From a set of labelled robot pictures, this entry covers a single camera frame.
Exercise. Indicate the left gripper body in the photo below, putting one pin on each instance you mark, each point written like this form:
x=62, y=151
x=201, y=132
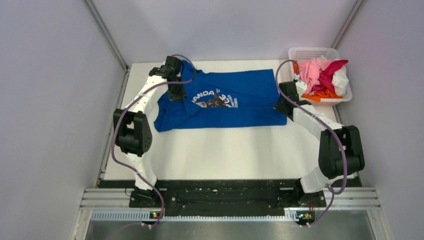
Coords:
x=178, y=79

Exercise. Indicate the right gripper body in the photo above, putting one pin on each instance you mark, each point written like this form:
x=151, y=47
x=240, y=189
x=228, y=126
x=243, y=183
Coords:
x=278, y=106

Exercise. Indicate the blue printed t-shirt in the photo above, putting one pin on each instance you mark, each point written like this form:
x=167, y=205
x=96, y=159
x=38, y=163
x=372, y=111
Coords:
x=221, y=100

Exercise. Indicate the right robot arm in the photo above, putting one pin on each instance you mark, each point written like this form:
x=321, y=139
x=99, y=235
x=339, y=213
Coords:
x=340, y=151

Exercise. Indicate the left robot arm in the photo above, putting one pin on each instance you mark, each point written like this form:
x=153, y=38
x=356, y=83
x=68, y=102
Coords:
x=132, y=132

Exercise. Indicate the orange t-shirt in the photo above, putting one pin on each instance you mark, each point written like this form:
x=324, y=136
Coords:
x=317, y=96

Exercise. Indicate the pink t-shirt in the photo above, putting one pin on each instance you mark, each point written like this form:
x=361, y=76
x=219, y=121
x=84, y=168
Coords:
x=309, y=71

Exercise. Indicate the magenta t-shirt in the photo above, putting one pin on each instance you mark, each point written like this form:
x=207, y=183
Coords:
x=326, y=76

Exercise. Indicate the white t-shirt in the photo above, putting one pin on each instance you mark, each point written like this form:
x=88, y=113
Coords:
x=340, y=81

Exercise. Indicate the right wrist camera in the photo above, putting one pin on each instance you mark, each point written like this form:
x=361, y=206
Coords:
x=301, y=86

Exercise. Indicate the left corner aluminium post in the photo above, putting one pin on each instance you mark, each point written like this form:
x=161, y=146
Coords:
x=101, y=25

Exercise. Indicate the corner aluminium post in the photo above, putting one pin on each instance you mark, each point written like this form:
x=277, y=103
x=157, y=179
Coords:
x=358, y=5
x=101, y=25

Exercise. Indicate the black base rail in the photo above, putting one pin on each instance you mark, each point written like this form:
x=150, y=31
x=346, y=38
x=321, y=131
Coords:
x=220, y=198

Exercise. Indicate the white slotted cable duct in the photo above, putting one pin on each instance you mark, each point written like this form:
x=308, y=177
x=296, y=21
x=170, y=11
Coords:
x=151, y=216

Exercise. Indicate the right corner aluminium post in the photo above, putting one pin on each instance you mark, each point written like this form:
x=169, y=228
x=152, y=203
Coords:
x=358, y=5

